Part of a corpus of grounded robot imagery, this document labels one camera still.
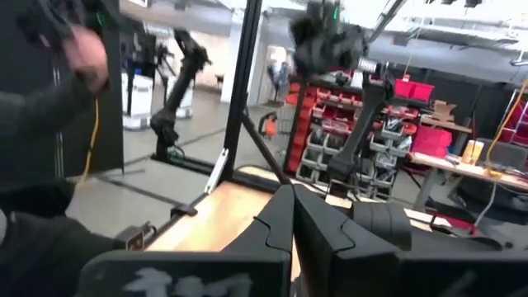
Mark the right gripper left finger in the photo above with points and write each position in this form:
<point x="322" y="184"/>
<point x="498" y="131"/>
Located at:
<point x="270" y="231"/>

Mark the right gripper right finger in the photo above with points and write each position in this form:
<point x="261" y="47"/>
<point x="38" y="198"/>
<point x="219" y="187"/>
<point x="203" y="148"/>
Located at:
<point x="317" y="235"/>

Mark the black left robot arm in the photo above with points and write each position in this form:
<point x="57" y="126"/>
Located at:
<point x="363" y="123"/>

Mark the background black robot arm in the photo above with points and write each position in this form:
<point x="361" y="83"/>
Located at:
<point x="181" y="86"/>

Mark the person's forearm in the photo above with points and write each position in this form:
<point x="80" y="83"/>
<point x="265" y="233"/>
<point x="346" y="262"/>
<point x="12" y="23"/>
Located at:
<point x="37" y="123"/>

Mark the black table edge clamp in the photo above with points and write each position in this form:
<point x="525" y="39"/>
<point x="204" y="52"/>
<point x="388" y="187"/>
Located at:
<point x="183" y="211"/>

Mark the red grey parts bin rack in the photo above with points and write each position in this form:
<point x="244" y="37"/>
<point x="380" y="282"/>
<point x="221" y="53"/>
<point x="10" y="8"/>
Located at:
<point x="321" y="140"/>

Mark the red plastic bin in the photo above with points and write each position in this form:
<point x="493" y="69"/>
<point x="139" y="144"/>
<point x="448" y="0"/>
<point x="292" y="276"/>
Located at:
<point x="412" y="90"/>

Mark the orange black power tool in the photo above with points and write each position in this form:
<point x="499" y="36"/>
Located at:
<point x="270" y="128"/>

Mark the brown cardboard stand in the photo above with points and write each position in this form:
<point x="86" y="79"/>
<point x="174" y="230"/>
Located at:
<point x="443" y="111"/>

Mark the red plastic box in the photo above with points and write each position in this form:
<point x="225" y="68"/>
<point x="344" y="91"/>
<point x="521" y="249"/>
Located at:
<point x="431" y="142"/>

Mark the wooden workbench table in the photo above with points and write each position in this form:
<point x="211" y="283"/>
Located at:
<point x="474" y="170"/>

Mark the cream paper cup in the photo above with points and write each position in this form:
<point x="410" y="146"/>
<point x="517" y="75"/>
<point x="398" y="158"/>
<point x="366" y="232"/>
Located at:
<point x="472" y="152"/>

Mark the person in dark sleeve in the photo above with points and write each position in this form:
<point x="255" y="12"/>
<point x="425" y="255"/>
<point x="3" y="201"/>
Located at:
<point x="115" y="123"/>

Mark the black equipment case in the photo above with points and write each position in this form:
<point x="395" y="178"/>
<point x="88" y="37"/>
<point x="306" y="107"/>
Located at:
<point x="507" y="154"/>

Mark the red metal rack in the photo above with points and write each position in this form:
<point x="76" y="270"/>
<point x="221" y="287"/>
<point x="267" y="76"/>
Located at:
<point x="519" y="123"/>

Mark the person's hand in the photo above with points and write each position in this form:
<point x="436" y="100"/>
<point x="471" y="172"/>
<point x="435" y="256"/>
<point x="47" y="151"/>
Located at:
<point x="86" y="57"/>

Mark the black device with green light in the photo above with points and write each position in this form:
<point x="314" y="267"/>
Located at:
<point x="53" y="18"/>

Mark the black aluminium rig frame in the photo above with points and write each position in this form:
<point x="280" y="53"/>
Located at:
<point x="243" y="82"/>

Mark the small grey camera box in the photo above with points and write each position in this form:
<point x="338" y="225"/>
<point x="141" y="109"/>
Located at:
<point x="132" y="239"/>

